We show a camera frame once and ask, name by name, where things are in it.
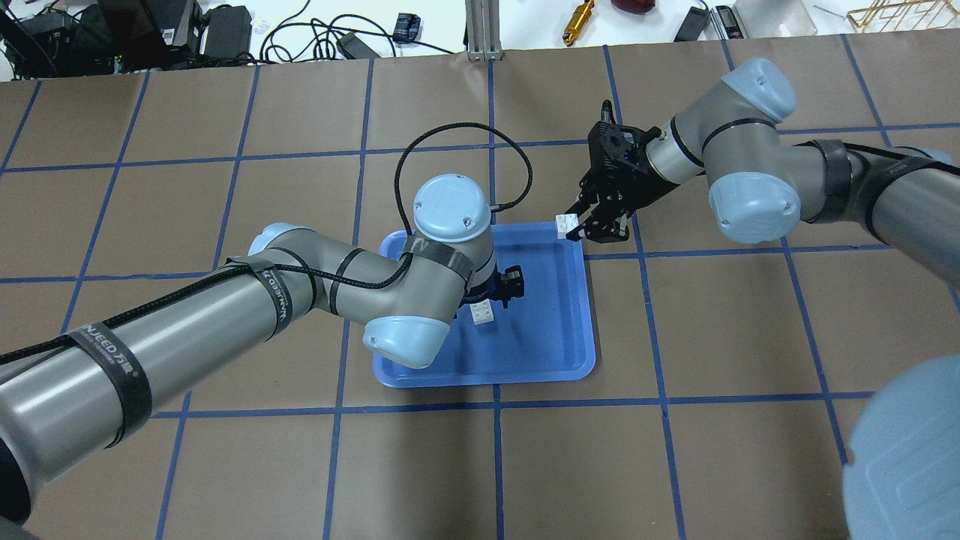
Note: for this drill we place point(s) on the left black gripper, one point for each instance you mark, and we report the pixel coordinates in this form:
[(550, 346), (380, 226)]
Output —
[(511, 287)]

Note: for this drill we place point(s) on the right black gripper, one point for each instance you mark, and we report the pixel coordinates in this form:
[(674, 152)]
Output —
[(628, 189)]

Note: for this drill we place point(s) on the white block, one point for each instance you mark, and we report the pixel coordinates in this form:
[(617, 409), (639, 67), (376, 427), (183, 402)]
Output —
[(482, 313), (568, 227)]

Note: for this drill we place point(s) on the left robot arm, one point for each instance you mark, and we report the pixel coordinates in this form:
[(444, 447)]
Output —
[(90, 389)]

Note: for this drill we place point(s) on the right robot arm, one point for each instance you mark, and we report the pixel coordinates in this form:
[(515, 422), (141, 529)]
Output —
[(761, 189)]

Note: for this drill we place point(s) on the blue plastic tray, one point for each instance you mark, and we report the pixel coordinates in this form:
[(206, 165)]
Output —
[(545, 336)]

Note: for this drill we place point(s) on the gold brass cylinder tool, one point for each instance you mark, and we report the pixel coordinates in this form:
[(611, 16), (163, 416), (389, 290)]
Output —
[(577, 22)]

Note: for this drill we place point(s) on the red mango fruit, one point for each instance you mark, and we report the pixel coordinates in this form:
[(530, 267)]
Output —
[(636, 7)]

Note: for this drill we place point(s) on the black power adapter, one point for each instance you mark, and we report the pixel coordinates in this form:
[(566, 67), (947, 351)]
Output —
[(693, 25)]

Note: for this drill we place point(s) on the clear plastic lidded box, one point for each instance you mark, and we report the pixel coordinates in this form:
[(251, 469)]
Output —
[(774, 19)]

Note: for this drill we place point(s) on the small blue black device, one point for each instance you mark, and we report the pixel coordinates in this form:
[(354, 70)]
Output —
[(407, 28)]

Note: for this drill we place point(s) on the black flat power brick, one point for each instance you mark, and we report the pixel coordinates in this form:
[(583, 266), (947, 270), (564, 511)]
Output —
[(351, 47)]

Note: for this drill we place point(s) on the aluminium frame post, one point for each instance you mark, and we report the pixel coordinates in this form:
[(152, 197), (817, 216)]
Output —
[(483, 39)]

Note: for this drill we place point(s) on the gold wire rack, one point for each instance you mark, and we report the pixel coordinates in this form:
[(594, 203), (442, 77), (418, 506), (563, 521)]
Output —
[(903, 16)]

